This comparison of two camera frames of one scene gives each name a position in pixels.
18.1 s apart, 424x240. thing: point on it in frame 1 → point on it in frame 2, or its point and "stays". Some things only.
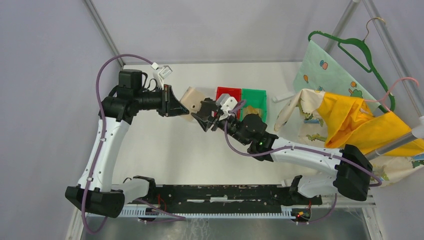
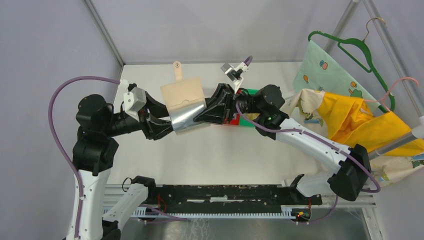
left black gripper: x=171 y=106 → x=157 y=110
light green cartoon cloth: x=316 y=70 stays
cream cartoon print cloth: x=302 y=111 stays
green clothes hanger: x=363 y=44 stays
